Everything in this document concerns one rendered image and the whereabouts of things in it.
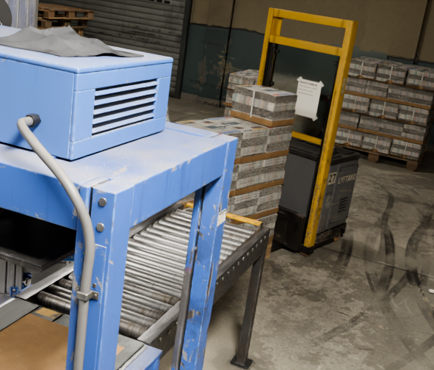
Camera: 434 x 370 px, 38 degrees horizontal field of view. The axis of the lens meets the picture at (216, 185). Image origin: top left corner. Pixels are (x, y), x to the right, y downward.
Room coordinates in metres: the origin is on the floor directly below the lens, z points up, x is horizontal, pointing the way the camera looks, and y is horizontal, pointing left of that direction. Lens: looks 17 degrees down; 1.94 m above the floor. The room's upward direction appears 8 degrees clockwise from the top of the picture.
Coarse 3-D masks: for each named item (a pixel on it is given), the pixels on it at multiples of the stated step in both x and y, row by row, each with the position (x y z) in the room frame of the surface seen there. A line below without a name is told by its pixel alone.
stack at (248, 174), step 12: (240, 168) 4.19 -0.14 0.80; (252, 168) 4.30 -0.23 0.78; (240, 180) 4.20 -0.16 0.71; (252, 180) 4.31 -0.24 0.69; (192, 192) 3.81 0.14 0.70; (252, 192) 4.33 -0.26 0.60; (228, 204) 4.11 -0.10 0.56; (240, 204) 4.24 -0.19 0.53; (252, 204) 4.36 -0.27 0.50; (252, 228) 4.38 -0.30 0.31
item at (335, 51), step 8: (272, 40) 5.13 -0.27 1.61; (280, 40) 5.09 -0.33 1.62; (288, 40) 5.04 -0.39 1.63; (296, 40) 5.00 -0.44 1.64; (304, 40) 5.00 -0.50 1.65; (304, 48) 4.95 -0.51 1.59; (312, 48) 4.91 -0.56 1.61; (320, 48) 4.86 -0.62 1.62; (328, 48) 4.82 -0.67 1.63; (336, 48) 4.78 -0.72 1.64
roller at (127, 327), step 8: (40, 296) 2.07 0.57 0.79; (48, 296) 2.07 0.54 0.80; (56, 296) 2.08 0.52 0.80; (40, 304) 2.07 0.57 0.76; (48, 304) 2.05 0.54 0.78; (56, 304) 2.04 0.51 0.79; (64, 304) 2.04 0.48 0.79; (64, 312) 2.03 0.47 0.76; (120, 320) 1.97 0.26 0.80; (120, 328) 1.95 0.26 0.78; (128, 328) 1.95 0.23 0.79; (136, 328) 1.94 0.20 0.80; (144, 328) 1.94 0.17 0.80; (136, 336) 1.93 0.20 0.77
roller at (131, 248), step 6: (132, 246) 2.62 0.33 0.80; (138, 252) 2.59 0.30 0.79; (144, 252) 2.59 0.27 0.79; (150, 252) 2.59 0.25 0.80; (156, 258) 2.56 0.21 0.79; (162, 258) 2.56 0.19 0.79; (168, 258) 2.55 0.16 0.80; (174, 258) 2.55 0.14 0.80; (174, 264) 2.53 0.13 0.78; (180, 264) 2.52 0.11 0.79
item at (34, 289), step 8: (168, 208) 3.18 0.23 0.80; (176, 208) 3.20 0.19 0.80; (152, 216) 3.03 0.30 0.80; (160, 216) 3.05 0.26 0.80; (144, 224) 2.91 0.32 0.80; (152, 224) 2.93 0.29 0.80; (136, 232) 2.79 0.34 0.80; (72, 264) 2.35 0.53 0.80; (56, 272) 2.26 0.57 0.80; (64, 272) 2.27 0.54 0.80; (40, 280) 2.18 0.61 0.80; (48, 280) 2.19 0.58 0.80; (56, 280) 2.19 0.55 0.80; (32, 288) 2.11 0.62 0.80; (40, 288) 2.12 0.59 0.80; (16, 296) 2.04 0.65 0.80; (24, 296) 2.04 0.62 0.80; (32, 296) 2.06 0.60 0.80
